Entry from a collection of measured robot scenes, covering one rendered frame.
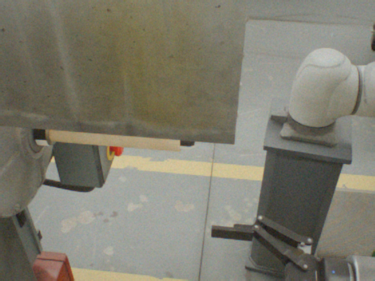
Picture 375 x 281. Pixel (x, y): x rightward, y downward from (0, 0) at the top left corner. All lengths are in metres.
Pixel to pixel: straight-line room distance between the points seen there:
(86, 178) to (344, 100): 0.80
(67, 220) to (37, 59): 1.83
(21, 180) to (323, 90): 0.96
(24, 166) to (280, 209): 1.17
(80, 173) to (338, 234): 1.44
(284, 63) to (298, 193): 1.77
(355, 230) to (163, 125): 1.87
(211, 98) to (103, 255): 1.70
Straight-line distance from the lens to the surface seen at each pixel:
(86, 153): 0.94
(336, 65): 1.38
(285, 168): 1.52
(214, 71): 0.35
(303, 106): 1.42
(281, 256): 0.76
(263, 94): 2.91
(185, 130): 0.39
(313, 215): 1.67
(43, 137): 0.64
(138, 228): 2.10
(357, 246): 2.16
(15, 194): 0.66
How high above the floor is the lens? 1.65
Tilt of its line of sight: 41 degrees down
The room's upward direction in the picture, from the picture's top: straight up
